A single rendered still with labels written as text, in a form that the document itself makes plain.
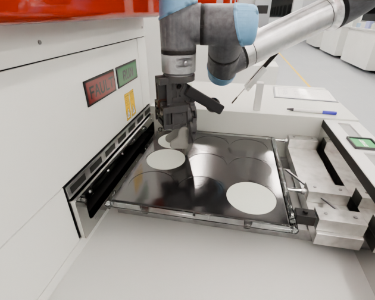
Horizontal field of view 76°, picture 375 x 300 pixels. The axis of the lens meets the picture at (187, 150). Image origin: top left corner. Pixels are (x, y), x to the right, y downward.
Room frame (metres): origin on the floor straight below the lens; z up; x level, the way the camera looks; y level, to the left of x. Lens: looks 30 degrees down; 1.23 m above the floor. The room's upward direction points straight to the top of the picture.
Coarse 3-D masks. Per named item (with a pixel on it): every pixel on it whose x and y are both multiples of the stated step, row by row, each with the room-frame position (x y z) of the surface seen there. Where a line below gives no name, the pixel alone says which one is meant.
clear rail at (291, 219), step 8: (272, 144) 0.62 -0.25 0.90; (280, 160) 0.53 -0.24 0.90; (280, 168) 0.49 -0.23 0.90; (280, 176) 0.46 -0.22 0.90; (280, 184) 0.43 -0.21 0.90; (288, 192) 0.40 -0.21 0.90; (288, 200) 0.37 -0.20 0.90; (288, 208) 0.35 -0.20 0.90; (288, 216) 0.33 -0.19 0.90; (296, 224) 0.31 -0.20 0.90; (296, 232) 0.30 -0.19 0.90
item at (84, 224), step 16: (144, 128) 0.66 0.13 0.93; (128, 144) 0.55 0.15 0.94; (144, 144) 0.67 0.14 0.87; (112, 160) 0.46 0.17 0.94; (96, 176) 0.40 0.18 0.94; (80, 192) 0.35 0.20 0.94; (112, 192) 0.44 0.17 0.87; (80, 208) 0.33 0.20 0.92; (96, 208) 0.38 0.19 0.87; (80, 224) 0.32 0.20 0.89
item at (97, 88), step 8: (112, 72) 0.54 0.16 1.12; (96, 80) 0.48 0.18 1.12; (104, 80) 0.50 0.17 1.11; (112, 80) 0.54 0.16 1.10; (88, 88) 0.44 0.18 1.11; (96, 88) 0.47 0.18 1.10; (104, 88) 0.50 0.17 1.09; (112, 88) 0.53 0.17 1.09; (88, 96) 0.44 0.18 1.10; (96, 96) 0.47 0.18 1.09
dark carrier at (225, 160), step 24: (216, 144) 0.62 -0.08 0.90; (240, 144) 0.62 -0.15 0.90; (264, 144) 0.62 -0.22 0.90; (144, 168) 0.49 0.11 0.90; (192, 168) 0.49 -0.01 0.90; (216, 168) 0.49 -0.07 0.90; (240, 168) 0.49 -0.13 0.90; (264, 168) 0.49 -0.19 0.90; (120, 192) 0.40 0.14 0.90; (144, 192) 0.40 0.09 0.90; (168, 192) 0.40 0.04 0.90; (192, 192) 0.40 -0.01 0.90; (216, 192) 0.40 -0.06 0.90; (240, 216) 0.33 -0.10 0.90; (264, 216) 0.33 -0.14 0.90
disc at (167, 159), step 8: (152, 152) 0.57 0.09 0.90; (160, 152) 0.57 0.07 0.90; (168, 152) 0.57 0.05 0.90; (176, 152) 0.57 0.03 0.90; (152, 160) 0.53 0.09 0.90; (160, 160) 0.53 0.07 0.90; (168, 160) 0.53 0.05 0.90; (176, 160) 0.53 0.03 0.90; (184, 160) 0.53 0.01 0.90; (160, 168) 0.49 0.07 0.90; (168, 168) 0.49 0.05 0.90
